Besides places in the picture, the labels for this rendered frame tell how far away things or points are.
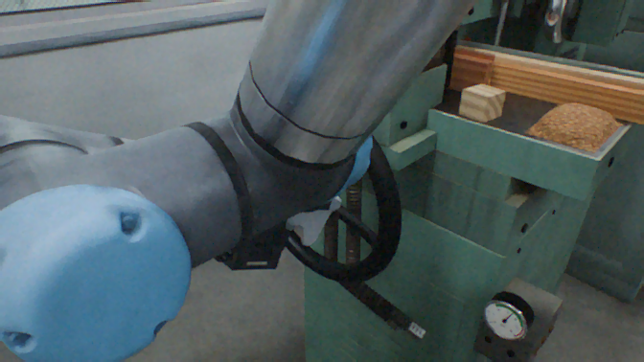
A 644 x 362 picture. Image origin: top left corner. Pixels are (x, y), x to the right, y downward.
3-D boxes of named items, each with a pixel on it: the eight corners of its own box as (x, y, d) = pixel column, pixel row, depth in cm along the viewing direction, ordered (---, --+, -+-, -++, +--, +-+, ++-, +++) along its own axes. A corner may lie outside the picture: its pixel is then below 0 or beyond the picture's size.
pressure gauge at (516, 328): (475, 333, 65) (487, 293, 60) (488, 319, 67) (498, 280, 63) (517, 358, 61) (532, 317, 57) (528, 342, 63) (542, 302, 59)
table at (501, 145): (229, 101, 84) (226, 71, 81) (337, 69, 103) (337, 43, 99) (558, 238, 47) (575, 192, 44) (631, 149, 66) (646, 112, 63)
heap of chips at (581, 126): (523, 132, 57) (528, 112, 55) (558, 108, 64) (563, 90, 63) (594, 153, 52) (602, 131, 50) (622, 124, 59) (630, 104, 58)
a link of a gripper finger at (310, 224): (325, 239, 51) (264, 237, 44) (341, 192, 50) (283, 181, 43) (344, 251, 48) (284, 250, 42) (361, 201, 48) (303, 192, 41)
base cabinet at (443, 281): (303, 375, 127) (295, 160, 91) (415, 277, 162) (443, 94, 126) (438, 497, 99) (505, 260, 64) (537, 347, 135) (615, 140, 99)
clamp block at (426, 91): (313, 119, 68) (312, 61, 64) (368, 98, 77) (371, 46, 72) (390, 148, 59) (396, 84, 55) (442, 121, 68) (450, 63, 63)
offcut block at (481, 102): (457, 114, 62) (462, 89, 60) (476, 107, 64) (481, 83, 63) (482, 124, 59) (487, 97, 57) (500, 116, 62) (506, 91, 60)
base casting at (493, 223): (298, 160, 91) (297, 119, 86) (444, 94, 126) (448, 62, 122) (507, 260, 64) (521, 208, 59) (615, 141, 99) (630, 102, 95)
